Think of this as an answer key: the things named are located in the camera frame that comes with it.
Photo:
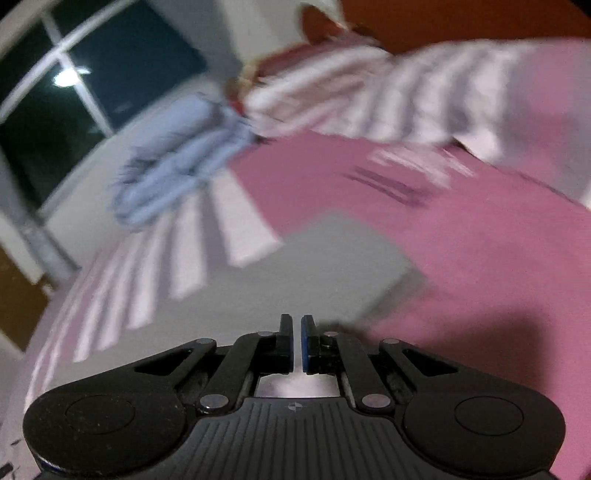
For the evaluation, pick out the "striped pillow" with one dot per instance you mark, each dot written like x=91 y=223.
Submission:
x=521 y=104

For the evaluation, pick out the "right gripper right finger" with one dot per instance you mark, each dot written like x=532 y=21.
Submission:
x=344 y=357

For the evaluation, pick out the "grey pants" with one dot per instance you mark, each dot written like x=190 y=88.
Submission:
x=337 y=269

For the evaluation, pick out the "red wooden headboard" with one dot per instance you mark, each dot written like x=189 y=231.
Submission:
x=406 y=25

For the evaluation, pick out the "light blue folded duvet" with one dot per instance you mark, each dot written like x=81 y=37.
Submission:
x=181 y=149

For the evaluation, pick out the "window with white frame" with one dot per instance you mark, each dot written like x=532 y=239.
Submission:
x=77 y=76

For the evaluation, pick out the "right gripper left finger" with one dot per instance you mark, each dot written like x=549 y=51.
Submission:
x=250 y=358

